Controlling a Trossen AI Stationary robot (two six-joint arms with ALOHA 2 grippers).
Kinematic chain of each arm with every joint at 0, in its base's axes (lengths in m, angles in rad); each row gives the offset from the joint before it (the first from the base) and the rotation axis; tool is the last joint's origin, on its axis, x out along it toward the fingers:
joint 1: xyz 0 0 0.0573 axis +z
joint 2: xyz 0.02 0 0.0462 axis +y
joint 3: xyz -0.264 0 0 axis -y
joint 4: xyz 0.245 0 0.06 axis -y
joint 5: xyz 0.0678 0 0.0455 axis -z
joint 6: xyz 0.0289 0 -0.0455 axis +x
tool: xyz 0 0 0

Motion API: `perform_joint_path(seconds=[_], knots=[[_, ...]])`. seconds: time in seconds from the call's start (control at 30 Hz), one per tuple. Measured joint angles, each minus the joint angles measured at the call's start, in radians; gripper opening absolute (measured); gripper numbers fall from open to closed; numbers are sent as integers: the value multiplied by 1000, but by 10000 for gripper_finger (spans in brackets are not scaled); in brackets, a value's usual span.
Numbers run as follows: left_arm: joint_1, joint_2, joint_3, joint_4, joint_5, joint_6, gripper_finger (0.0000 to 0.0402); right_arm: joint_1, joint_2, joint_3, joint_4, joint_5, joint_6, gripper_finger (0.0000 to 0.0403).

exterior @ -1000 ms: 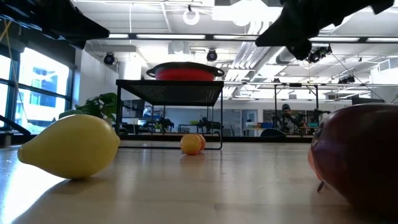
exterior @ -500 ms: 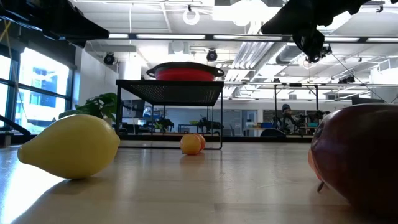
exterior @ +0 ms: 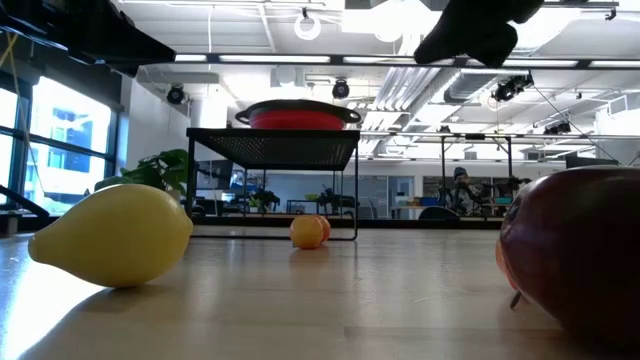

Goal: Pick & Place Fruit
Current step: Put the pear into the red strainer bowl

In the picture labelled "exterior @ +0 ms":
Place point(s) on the person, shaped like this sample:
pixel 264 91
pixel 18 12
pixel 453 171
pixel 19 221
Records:
pixel 462 192

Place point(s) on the green leafy potted plant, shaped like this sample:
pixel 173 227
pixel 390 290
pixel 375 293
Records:
pixel 160 170

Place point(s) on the dark background monitor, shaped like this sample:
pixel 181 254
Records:
pixel 590 162

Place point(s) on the yellow plastic lemon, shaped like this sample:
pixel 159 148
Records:
pixel 115 235

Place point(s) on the black metal frame table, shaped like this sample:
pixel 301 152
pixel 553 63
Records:
pixel 443 170

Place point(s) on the black ceiling spotlight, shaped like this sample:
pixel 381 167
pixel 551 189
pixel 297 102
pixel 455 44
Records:
pixel 341 89
pixel 510 89
pixel 175 94

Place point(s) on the red collapsible colander grey rim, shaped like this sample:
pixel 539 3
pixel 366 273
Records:
pixel 297 120

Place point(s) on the dark red plastic apple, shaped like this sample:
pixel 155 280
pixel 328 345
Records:
pixel 580 250

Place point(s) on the round white ceiling lamp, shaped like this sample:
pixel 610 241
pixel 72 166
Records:
pixel 307 27

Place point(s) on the long ceiling light strip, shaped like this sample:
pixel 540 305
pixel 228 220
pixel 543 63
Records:
pixel 275 58

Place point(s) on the black perforated metal shelf rack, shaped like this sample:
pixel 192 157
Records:
pixel 280 147

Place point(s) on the black aluminium rig frame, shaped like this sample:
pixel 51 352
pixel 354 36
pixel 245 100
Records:
pixel 400 224

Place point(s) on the small orange plastic pear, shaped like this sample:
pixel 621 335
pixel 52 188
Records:
pixel 306 232
pixel 502 270
pixel 326 227

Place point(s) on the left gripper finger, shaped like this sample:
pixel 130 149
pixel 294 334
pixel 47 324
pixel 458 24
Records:
pixel 135 50

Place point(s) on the black chair back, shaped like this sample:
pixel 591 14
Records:
pixel 439 214

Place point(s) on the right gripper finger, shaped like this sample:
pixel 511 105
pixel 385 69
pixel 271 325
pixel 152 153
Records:
pixel 475 30

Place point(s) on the silver ventilation duct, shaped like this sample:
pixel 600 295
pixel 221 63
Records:
pixel 465 85

